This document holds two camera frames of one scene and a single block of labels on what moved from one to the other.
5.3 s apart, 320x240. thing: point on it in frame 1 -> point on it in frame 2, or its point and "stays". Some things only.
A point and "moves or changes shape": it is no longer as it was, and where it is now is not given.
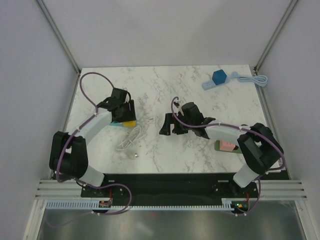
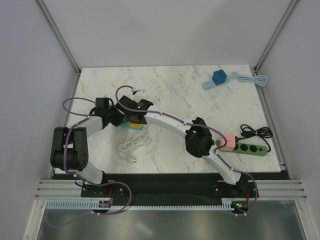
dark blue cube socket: (219, 77) stays
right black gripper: (166, 129) -> (126, 118)
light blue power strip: (210, 84) stays
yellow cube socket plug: (129, 124) moves or changes shape
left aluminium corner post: (57, 33) stays
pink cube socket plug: (226, 146) stays
